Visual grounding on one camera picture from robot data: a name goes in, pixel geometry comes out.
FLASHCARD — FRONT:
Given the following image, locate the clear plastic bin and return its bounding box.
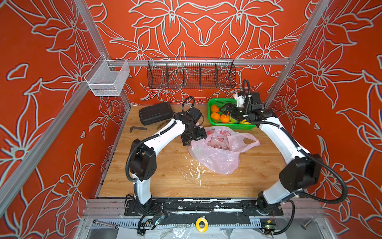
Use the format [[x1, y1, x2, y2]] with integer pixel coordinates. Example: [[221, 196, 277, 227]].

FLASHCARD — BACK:
[[85, 54, 130, 97]]

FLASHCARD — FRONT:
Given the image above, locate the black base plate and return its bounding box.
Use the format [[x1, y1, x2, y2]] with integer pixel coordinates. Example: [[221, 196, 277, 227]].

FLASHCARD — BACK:
[[125, 197, 284, 217]]

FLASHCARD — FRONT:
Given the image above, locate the black tool case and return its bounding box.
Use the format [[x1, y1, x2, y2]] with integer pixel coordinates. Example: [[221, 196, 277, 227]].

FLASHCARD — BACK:
[[139, 102, 173, 125]]

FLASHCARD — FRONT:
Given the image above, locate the yellow tape roll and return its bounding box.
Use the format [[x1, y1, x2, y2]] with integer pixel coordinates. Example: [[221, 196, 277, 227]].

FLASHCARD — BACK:
[[195, 217, 209, 233]]

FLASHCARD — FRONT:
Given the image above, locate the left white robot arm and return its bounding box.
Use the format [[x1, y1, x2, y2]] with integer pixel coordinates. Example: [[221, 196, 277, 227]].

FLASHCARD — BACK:
[[125, 96, 207, 207]]

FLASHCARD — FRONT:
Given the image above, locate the metal wrench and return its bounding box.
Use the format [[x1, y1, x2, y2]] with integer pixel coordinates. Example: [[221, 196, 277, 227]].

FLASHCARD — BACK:
[[93, 219, 119, 230]]

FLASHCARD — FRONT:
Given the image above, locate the black hex key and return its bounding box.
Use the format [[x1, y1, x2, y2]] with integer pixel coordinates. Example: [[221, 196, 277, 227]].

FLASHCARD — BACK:
[[129, 126, 147, 133]]

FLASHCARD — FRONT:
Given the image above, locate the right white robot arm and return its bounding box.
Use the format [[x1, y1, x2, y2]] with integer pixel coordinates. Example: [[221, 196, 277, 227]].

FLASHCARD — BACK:
[[222, 79, 348, 215]]

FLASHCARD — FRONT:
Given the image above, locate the orange fruit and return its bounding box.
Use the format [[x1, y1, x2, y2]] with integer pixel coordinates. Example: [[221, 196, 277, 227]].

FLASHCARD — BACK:
[[210, 112, 221, 121], [210, 105, 220, 113], [220, 114, 231, 123]]

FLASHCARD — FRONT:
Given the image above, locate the pink plastic bag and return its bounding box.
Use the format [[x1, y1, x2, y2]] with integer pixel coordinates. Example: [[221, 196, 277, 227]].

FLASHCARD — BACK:
[[188, 126, 260, 175]]

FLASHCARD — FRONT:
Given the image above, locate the black wire basket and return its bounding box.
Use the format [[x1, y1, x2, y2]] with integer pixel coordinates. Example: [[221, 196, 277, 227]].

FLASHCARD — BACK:
[[147, 56, 237, 89]]

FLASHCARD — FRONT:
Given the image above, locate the green plastic basket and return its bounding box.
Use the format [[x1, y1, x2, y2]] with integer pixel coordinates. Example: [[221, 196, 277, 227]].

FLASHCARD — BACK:
[[208, 98, 256, 130]]

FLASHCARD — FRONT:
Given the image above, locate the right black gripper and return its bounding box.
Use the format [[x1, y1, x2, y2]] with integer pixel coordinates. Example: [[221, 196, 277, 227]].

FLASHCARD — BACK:
[[221, 102, 255, 120]]

